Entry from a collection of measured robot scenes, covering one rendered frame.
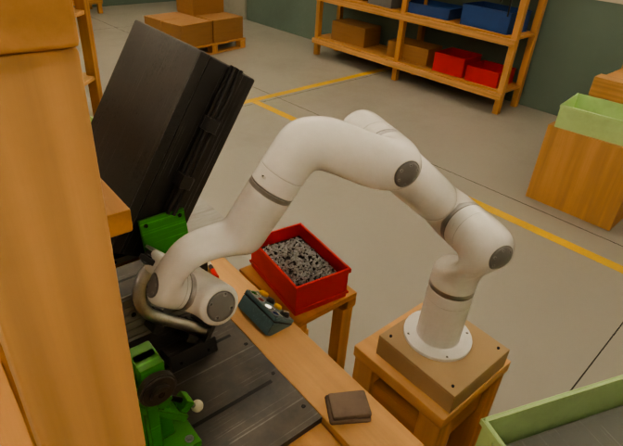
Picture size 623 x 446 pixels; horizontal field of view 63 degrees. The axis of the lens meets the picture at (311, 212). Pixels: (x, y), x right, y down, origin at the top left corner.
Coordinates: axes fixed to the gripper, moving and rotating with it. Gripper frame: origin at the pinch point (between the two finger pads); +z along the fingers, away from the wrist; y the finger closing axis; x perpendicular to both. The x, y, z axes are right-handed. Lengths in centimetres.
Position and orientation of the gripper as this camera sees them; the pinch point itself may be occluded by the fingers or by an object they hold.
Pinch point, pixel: (155, 261)
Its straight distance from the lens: 127.3
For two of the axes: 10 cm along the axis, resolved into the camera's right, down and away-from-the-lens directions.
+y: -6.2, -4.6, -6.4
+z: -6.3, -2.0, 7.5
